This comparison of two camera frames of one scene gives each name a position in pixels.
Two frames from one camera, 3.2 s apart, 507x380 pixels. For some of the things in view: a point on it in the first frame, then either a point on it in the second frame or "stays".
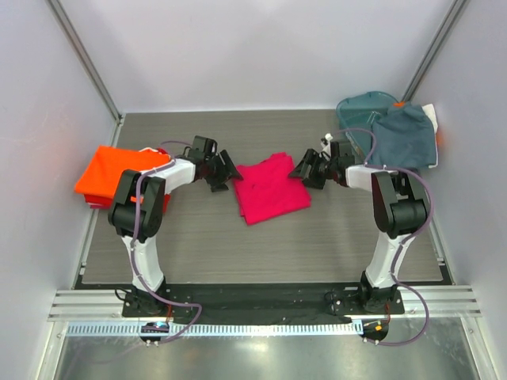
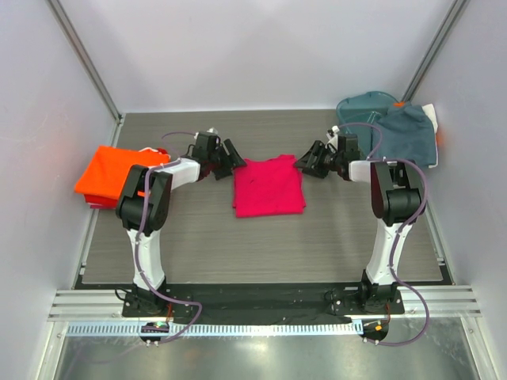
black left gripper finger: [219, 187] to [219, 173]
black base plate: [262, 303] stays
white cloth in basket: [429, 111] stays
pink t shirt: [268, 189] stays
